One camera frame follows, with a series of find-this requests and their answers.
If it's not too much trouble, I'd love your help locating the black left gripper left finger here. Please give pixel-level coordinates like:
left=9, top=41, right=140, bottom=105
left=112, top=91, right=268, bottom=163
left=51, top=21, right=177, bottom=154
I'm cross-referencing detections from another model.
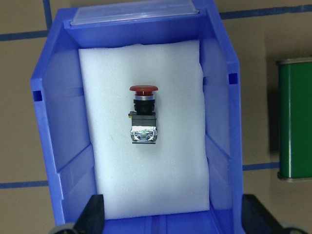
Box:
left=74, top=195, right=105, bottom=234

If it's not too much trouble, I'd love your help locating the green conveyor belt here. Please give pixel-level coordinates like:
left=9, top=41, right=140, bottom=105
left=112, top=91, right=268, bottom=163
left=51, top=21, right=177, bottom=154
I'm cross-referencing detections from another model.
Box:
left=276, top=57, right=312, bottom=182

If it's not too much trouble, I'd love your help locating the white foam pad left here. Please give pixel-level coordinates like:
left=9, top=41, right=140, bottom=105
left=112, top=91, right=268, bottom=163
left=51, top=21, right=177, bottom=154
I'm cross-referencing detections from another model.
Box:
left=78, top=40, right=209, bottom=219

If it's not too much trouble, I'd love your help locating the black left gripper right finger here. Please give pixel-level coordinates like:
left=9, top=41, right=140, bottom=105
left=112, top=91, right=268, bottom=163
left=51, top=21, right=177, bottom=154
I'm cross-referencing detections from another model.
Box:
left=241, top=194, right=286, bottom=234

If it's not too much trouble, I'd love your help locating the red push button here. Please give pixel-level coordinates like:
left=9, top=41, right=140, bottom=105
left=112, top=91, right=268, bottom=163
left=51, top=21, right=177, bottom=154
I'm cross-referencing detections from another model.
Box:
left=128, top=85, right=158, bottom=144

